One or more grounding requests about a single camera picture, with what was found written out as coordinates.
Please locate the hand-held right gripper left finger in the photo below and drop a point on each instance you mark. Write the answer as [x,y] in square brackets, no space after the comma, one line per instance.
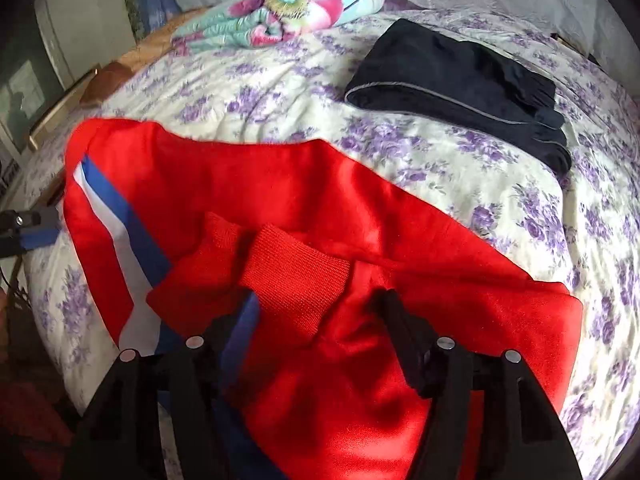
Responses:
[244,327]

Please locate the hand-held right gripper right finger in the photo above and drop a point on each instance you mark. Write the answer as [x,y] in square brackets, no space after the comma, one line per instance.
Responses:
[405,340]

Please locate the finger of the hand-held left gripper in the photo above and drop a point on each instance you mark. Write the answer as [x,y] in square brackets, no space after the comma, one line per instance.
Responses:
[39,238]

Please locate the red blue white shirt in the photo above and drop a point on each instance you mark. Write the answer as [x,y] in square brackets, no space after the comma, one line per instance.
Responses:
[320,220]

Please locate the folded black pants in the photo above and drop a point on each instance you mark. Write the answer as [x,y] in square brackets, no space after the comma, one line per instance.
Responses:
[450,80]

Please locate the dark red cloth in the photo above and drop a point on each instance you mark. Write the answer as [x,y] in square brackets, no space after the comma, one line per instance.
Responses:
[30,410]

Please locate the purple floral bed sheet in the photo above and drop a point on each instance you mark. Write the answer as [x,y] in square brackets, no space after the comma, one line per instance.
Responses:
[550,220]

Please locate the brown blanket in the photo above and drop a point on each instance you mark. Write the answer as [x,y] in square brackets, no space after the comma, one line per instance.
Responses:
[145,52]

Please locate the white cabinet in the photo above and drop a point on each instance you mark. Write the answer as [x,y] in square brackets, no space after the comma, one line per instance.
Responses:
[85,25]

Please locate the folded floral quilt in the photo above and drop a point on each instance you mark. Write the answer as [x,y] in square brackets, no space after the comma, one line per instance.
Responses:
[280,15]

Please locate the brown wooden bed frame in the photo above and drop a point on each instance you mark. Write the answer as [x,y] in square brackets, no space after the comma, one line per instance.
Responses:
[55,110]

